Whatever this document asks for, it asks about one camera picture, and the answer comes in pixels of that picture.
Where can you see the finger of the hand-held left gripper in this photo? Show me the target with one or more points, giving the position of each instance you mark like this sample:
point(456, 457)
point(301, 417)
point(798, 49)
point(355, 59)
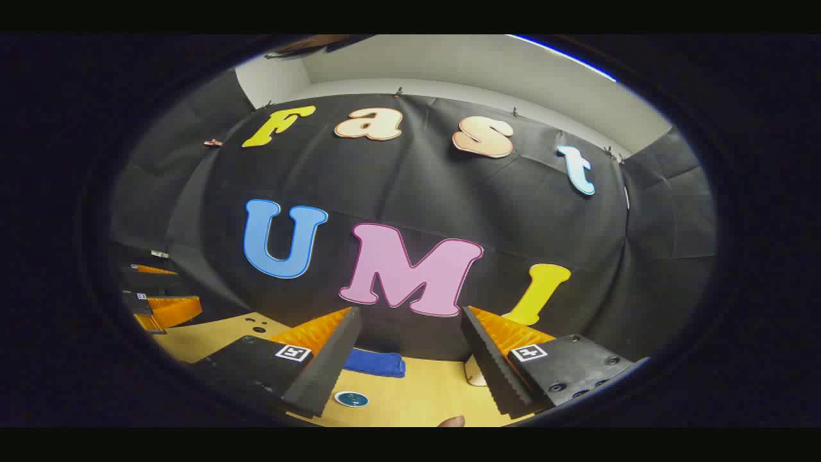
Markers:
point(173, 311)
point(154, 281)

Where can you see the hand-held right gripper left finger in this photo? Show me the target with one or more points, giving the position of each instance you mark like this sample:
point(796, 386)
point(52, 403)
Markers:
point(333, 366)

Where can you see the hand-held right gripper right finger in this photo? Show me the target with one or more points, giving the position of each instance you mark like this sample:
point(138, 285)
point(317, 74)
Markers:
point(490, 366)

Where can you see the dark teal teacup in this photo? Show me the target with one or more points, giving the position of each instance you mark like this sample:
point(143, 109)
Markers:
point(337, 399)

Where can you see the white toaster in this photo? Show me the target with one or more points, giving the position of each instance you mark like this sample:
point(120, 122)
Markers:
point(474, 373)

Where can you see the blue folded towel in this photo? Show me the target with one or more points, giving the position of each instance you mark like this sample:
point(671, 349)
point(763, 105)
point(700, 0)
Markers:
point(375, 362)

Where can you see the small copper clip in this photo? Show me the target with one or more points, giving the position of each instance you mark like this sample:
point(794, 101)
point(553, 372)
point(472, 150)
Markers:
point(213, 142)

